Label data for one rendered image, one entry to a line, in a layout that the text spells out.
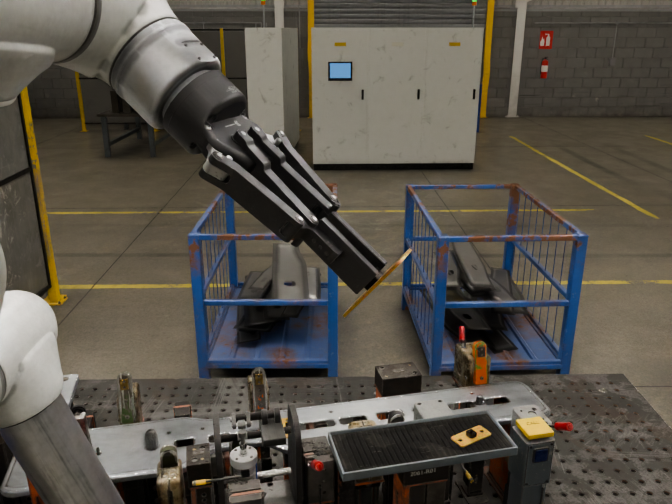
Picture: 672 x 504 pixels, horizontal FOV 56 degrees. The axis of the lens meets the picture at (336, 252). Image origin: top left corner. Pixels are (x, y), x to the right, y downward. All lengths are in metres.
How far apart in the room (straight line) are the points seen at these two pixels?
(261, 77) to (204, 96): 8.65
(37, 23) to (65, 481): 0.77
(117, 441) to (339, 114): 7.89
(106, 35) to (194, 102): 0.09
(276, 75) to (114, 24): 8.61
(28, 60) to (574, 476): 1.90
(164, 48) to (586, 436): 1.98
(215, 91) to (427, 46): 8.77
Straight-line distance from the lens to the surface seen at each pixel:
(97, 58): 0.61
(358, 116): 9.28
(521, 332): 4.18
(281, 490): 1.56
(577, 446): 2.26
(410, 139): 9.41
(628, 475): 2.20
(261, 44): 9.20
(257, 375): 1.74
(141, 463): 1.64
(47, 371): 1.05
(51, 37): 0.55
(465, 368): 1.94
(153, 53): 0.59
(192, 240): 3.42
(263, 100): 9.25
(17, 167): 4.77
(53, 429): 1.08
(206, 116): 0.57
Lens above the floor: 1.97
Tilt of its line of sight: 19 degrees down
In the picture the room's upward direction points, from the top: straight up
